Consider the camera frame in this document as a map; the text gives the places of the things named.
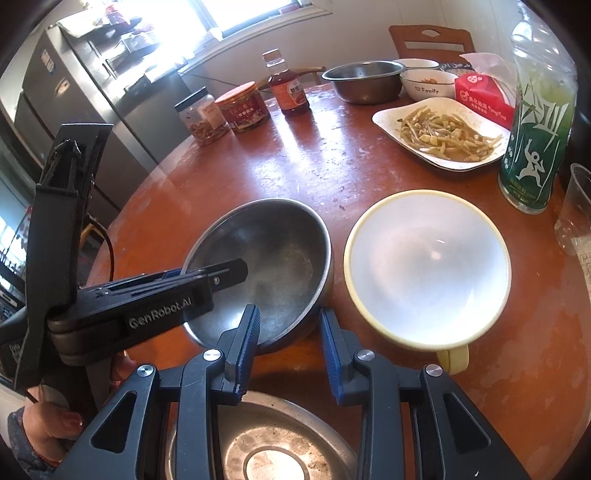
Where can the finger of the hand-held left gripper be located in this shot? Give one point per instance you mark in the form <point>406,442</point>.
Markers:
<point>226,273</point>
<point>171,274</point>

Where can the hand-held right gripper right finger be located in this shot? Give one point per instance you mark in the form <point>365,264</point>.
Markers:
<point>332,355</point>

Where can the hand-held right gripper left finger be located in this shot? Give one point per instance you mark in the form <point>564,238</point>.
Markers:
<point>247,350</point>

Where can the deep steel bowl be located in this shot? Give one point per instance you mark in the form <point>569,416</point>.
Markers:
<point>277,258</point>

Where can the steel plate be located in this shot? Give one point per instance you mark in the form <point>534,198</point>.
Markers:
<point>277,438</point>

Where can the person's left forearm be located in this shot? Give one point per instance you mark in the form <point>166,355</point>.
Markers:
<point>23,443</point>

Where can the person's left hand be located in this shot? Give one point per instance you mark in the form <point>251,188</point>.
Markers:
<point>51,422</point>

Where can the clear jar with black lid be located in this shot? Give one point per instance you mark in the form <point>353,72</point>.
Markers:
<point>203,120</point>

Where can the red lidded jar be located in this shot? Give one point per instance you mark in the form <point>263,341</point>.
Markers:
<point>242,110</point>

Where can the brown sauce bottle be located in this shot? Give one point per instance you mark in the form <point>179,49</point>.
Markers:
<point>288,92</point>

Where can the steel refrigerator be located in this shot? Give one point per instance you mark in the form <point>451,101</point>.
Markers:
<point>83,101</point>

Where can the white square plate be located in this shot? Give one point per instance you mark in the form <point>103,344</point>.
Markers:
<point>392,121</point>

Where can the flat-rimmed steel bowl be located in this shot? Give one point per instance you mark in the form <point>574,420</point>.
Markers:
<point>364,85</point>

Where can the stir-fried bean sprouts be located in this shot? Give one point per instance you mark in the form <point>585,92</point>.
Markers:
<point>443,134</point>

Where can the cluttered shelf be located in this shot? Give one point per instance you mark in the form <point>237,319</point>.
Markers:
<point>115,27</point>

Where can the window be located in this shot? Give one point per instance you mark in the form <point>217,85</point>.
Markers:
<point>231,18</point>

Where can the white printed ceramic bowl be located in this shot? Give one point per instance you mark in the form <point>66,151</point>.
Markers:
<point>429,90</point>

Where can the clear plastic cup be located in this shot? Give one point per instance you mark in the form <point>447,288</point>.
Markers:
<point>575,217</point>

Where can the brown wooden chair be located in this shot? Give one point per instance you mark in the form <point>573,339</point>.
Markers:
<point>397,46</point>

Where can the plain white ceramic bowl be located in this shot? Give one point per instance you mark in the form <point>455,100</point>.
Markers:
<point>420,62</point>

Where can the green plastic bottle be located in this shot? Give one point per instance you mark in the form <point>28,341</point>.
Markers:
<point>535,152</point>

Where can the red tissue pack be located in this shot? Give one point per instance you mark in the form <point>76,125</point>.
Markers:
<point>480,92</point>

